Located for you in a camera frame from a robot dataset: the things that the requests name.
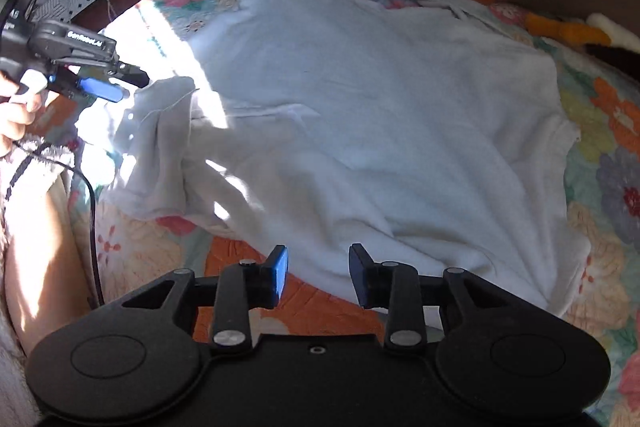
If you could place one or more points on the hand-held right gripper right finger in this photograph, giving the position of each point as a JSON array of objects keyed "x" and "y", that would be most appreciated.
[{"x": 359, "y": 277}]

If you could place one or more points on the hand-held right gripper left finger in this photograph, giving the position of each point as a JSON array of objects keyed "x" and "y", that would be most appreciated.
[{"x": 277, "y": 274}]

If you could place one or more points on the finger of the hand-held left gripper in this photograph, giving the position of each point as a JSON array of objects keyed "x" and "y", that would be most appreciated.
[
  {"x": 100, "y": 89},
  {"x": 132, "y": 76}
]

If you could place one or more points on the white sweatshirt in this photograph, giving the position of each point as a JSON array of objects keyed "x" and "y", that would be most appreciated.
[{"x": 350, "y": 107}]

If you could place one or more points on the person's left hand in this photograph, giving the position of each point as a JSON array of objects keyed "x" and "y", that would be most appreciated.
[{"x": 17, "y": 117}]

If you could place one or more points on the person's leg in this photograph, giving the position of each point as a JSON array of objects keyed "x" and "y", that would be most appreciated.
[{"x": 45, "y": 267}]

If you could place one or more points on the floral quilt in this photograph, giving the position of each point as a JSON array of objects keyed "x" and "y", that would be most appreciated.
[{"x": 610, "y": 187}]

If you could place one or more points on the person's fluffy white robe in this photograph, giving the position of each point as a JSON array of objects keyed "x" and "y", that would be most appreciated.
[{"x": 15, "y": 377}]

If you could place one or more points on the orange and white plush toy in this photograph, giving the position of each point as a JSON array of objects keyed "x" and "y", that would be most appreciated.
[{"x": 550, "y": 27}]

